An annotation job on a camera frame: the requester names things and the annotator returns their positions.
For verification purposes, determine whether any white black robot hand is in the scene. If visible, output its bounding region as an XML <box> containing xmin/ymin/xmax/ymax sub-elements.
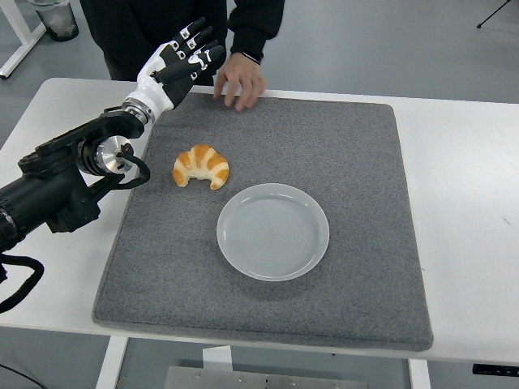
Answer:
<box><xmin>125</xmin><ymin>16</ymin><xmax>226</xmax><ymax>118</ymax></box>

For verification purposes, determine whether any person's left hand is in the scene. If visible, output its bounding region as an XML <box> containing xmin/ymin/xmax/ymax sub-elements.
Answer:
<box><xmin>213</xmin><ymin>53</ymin><xmax>268</xmax><ymax>113</ymax></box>

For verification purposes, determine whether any golden croissant bread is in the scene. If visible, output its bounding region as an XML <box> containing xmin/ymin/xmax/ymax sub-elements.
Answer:
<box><xmin>172</xmin><ymin>143</ymin><xmax>231</xmax><ymax>190</ymax></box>

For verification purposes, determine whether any round pale grey plate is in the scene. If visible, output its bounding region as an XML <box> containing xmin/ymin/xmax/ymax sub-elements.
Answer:
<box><xmin>216</xmin><ymin>182</ymin><xmax>330</xmax><ymax>283</ymax></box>

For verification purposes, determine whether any grey metal plate with screws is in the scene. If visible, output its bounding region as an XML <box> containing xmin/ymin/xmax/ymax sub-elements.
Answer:
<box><xmin>164</xmin><ymin>365</ymin><xmax>268</xmax><ymax>389</ymax></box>

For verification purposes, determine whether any person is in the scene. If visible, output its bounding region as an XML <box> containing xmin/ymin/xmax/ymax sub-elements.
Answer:
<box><xmin>79</xmin><ymin>0</ymin><xmax>286</xmax><ymax>87</ymax></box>

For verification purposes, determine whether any grey felt mat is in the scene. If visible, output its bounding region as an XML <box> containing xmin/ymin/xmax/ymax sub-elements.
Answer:
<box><xmin>92</xmin><ymin>91</ymin><xmax>434</xmax><ymax>353</ymax></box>

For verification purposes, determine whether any black mesh waste bin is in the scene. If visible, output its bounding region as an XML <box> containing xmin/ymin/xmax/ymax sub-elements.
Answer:
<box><xmin>31</xmin><ymin>0</ymin><xmax>80</xmax><ymax>42</ymax></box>

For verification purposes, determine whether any white table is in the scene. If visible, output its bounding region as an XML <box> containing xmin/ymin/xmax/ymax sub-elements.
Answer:
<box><xmin>0</xmin><ymin>76</ymin><xmax>519</xmax><ymax>389</ymax></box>

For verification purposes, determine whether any black tripod leg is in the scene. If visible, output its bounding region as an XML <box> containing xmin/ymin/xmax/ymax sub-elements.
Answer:
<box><xmin>476</xmin><ymin>0</ymin><xmax>513</xmax><ymax>29</ymax></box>

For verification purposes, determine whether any white paper tag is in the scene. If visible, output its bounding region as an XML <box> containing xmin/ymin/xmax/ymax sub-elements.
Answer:
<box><xmin>202</xmin><ymin>346</ymin><xmax>233</xmax><ymax>372</ymax></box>

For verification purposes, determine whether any black table control panel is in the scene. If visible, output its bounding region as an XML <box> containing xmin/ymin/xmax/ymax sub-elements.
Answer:
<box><xmin>472</xmin><ymin>363</ymin><xmax>519</xmax><ymax>376</ymax></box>

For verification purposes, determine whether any white desk frame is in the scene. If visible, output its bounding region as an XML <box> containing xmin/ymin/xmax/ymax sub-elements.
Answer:
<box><xmin>0</xmin><ymin>0</ymin><xmax>48</xmax><ymax>80</ymax></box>

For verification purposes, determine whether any black floor cable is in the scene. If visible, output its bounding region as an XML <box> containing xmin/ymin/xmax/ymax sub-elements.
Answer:
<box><xmin>0</xmin><ymin>362</ymin><xmax>41</xmax><ymax>389</ymax></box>

